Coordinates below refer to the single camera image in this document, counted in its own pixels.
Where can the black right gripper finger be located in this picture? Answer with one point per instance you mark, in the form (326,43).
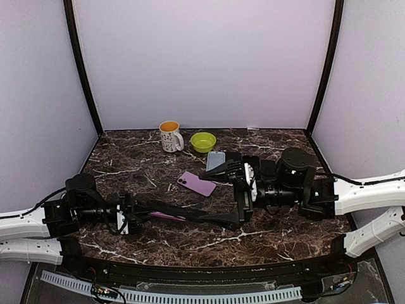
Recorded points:
(221,173)
(228,221)

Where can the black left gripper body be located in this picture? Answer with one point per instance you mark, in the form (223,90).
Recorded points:
(125,207)

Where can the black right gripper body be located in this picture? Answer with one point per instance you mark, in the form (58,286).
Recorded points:
(243,195)

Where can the black phone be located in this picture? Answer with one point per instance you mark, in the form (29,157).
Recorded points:
(166,216)
(231,156)

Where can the light blue phone case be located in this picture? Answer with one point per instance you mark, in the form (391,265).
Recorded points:
(215,159)

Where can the black phone case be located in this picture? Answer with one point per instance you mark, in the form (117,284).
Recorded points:
(189,214)

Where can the dark green phone case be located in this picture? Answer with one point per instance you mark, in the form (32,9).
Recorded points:
(253,161)

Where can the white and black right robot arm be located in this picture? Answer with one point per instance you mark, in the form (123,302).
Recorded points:
(291,181)

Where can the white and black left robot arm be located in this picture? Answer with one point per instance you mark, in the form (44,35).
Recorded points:
(44,232)

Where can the lime green plastic bowl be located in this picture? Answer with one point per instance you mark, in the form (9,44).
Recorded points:
(203,142)

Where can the white patterned mug orange inside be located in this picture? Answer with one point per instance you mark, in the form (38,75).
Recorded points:
(171,138)

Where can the small green circuit board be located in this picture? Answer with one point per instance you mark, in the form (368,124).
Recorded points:
(103,293)

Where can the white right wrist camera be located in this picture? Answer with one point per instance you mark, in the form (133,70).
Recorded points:
(251,180)

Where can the white slotted cable duct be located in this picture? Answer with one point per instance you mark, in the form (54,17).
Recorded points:
(165,293)

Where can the black front table rail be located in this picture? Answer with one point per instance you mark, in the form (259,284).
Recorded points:
(308,271)

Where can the black right corner post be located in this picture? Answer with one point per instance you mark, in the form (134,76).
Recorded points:
(327,66)

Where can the black corner post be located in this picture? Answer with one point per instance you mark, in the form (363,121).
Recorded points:
(327,66)
(80,65)

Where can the black left corner post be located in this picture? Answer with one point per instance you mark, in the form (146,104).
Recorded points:
(80,65)

